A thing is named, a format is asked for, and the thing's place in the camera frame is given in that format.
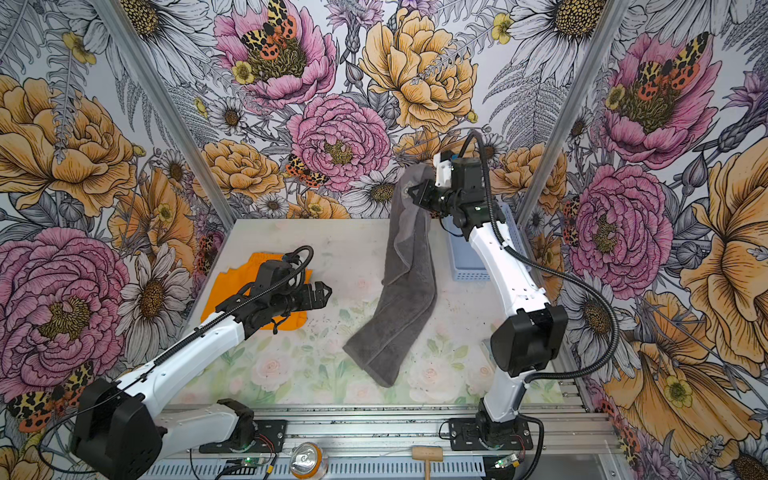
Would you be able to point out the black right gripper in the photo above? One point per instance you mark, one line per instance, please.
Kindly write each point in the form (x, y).
(422, 199)

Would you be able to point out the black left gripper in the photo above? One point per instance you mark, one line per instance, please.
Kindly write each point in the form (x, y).
(307, 290)

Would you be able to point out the orange drawstring shorts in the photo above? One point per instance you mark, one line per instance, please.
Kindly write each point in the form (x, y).
(230, 282)

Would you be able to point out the grey garment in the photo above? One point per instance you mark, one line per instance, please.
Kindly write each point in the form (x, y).
(409, 291)

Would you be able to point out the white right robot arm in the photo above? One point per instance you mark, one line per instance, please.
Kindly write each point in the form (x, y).
(532, 333)

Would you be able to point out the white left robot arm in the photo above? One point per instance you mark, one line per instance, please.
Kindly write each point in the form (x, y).
(120, 428)

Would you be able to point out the light blue perforated laundry basket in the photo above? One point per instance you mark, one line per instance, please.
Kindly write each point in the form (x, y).
(465, 263)

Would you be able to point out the orange rimmed tape roll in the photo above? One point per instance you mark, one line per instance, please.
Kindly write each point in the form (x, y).
(308, 462)

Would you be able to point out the small wooden mallet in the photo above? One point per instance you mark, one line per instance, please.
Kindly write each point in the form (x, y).
(427, 455)

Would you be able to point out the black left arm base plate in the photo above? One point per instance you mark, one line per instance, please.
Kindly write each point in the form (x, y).
(264, 435)

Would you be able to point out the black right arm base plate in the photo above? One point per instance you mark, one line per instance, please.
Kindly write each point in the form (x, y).
(481, 434)

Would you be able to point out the aluminium frame corner post right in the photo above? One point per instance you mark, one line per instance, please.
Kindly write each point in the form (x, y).
(606, 31)

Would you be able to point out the aluminium frame corner post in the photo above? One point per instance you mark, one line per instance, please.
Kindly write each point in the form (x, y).
(117, 23)
(606, 31)

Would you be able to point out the aluminium front rail frame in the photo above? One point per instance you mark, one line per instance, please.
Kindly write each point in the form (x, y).
(368, 441)

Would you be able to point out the aluminium frame corner post left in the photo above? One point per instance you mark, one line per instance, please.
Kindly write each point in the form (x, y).
(117, 23)

